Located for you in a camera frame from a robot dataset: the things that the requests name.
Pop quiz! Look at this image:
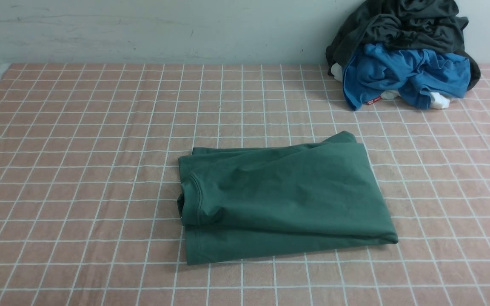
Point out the green long-sleeve top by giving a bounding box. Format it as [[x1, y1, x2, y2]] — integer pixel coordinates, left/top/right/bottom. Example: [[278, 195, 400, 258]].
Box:
[[177, 131, 399, 265]]

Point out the blue crumpled garment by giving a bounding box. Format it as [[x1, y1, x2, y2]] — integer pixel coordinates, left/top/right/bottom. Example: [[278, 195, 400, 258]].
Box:
[[342, 43, 471, 111]]

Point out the pink grid-pattern table cloth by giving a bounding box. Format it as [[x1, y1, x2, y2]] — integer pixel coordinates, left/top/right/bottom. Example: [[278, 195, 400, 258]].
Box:
[[0, 64, 490, 306]]

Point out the dark grey crumpled garment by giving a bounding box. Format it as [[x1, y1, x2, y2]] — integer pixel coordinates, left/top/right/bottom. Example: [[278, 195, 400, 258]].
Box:
[[325, 0, 481, 90]]

